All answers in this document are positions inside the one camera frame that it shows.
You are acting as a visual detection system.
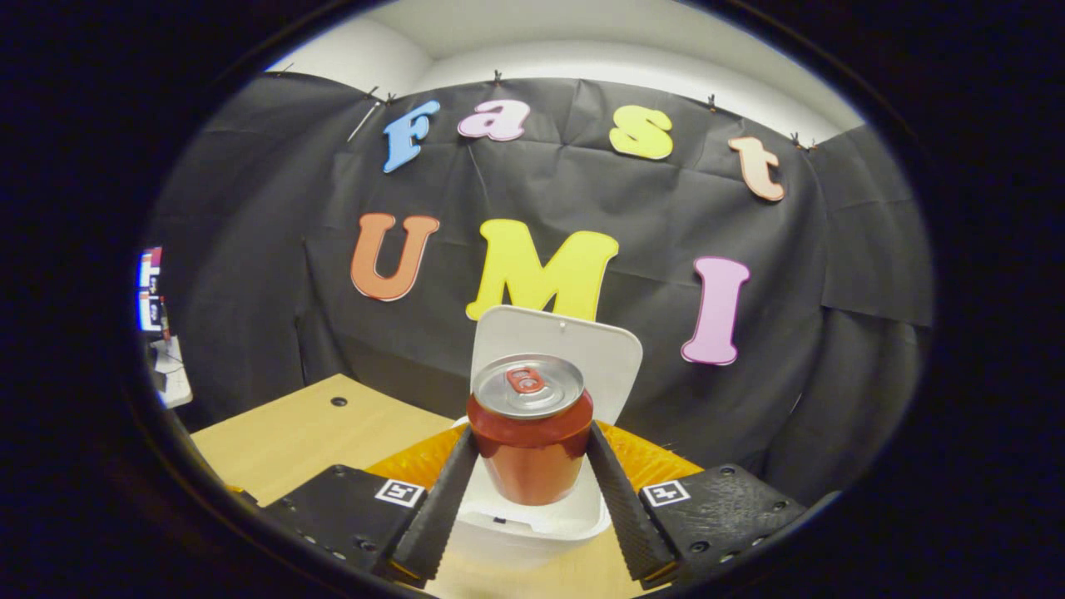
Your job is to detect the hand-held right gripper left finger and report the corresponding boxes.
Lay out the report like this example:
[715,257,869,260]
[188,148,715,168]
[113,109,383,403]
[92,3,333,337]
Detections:
[270,423,482,583]

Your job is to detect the red pop can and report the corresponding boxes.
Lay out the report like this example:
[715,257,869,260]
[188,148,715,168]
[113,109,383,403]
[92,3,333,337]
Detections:
[467,353,596,507]

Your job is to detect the white side table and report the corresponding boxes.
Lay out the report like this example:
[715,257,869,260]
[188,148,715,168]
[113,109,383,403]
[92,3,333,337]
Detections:
[150,335,194,409]

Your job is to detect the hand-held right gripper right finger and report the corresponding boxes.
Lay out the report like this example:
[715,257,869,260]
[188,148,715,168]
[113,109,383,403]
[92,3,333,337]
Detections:
[587,418,806,587]

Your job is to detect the white desktop garbage bin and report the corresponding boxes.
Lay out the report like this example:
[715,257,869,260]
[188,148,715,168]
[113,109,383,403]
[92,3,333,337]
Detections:
[448,305,644,572]

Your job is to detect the black backdrop cloth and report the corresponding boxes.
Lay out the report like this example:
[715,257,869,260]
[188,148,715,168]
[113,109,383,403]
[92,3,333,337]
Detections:
[146,71,937,506]

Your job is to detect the wooden desktop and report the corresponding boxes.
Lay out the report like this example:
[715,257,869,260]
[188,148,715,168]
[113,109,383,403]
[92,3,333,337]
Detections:
[190,374,671,599]

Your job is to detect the computer monitor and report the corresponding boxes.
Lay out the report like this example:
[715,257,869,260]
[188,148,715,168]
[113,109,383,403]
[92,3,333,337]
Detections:
[137,247,165,332]

